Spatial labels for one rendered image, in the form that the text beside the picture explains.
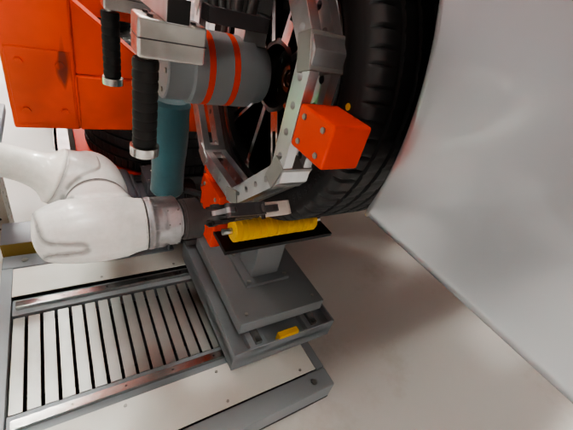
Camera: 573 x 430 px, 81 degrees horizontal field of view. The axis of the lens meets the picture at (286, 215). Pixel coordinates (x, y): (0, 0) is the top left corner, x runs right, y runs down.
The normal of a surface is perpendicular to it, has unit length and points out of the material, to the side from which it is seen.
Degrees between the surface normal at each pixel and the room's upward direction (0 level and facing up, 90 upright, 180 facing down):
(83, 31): 90
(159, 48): 90
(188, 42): 90
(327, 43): 45
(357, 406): 0
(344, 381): 0
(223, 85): 101
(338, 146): 90
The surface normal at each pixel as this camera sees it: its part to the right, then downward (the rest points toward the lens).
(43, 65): 0.48, 0.59
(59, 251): 0.30, 0.54
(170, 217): 0.51, -0.15
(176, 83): 0.38, 0.81
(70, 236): 0.39, 0.11
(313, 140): -0.84, 0.11
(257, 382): 0.24, -0.80
